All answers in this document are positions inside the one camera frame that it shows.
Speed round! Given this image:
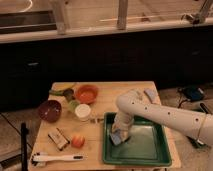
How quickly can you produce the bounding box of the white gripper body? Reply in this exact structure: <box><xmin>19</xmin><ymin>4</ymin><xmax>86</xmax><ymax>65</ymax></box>
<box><xmin>112</xmin><ymin>114</ymin><xmax>133</xmax><ymax>141</ymax></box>

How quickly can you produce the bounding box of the blue sponge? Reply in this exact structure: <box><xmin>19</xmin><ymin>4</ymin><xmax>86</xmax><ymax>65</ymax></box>
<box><xmin>110</xmin><ymin>132</ymin><xmax>122</xmax><ymax>145</ymax></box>

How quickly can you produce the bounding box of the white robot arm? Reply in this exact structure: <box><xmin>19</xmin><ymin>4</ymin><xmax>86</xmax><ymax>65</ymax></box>
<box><xmin>112</xmin><ymin>89</ymin><xmax>213</xmax><ymax>146</ymax></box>

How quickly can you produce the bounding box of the green plastic tray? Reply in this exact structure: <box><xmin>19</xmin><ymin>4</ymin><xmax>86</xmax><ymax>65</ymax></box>
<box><xmin>102</xmin><ymin>112</ymin><xmax>172</xmax><ymax>167</ymax></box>

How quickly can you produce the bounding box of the grey blue cloth piece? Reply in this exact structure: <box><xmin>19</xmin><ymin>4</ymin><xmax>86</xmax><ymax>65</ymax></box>
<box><xmin>144</xmin><ymin>88</ymin><xmax>157</xmax><ymax>103</ymax></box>

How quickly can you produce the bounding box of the white lidded cup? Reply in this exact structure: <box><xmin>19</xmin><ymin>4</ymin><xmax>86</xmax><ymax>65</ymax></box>
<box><xmin>75</xmin><ymin>104</ymin><xmax>91</xmax><ymax>121</ymax></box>

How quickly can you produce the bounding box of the orange bowl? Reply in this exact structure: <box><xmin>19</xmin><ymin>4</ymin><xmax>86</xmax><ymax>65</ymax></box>
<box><xmin>74</xmin><ymin>84</ymin><xmax>98</xmax><ymax>104</ymax></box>

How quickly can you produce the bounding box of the orange red fruit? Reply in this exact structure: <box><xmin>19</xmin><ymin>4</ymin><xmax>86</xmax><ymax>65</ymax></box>
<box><xmin>71</xmin><ymin>135</ymin><xmax>85</xmax><ymax>148</ymax></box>

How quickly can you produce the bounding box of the light green small object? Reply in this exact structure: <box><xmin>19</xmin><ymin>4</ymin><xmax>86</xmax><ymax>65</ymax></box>
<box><xmin>68</xmin><ymin>100</ymin><xmax>79</xmax><ymax>112</ymax></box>

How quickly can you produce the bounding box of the green yellow vegetable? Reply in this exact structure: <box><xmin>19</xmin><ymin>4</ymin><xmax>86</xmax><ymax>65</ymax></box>
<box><xmin>49</xmin><ymin>84</ymin><xmax>75</xmax><ymax>96</ymax></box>

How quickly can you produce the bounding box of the dark green round object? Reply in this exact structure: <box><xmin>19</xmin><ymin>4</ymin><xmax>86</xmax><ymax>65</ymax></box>
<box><xmin>63</xmin><ymin>88</ymin><xmax>74</xmax><ymax>102</ymax></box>

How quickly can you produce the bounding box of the dark red bowl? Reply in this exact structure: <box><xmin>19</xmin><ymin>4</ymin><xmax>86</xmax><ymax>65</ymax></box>
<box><xmin>38</xmin><ymin>100</ymin><xmax>62</xmax><ymax>123</ymax></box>

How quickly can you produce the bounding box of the blue black device on floor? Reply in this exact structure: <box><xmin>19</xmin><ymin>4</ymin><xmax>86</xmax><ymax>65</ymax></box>
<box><xmin>179</xmin><ymin>86</ymin><xmax>204</xmax><ymax>102</ymax></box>

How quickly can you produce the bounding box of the black vertical pole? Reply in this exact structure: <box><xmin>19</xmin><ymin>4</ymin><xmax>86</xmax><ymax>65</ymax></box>
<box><xmin>21</xmin><ymin>123</ymin><xmax>28</xmax><ymax>171</ymax></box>

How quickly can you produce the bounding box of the white handled brush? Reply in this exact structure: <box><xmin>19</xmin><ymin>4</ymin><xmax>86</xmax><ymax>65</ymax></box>
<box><xmin>31</xmin><ymin>153</ymin><xmax>84</xmax><ymax>165</ymax></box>

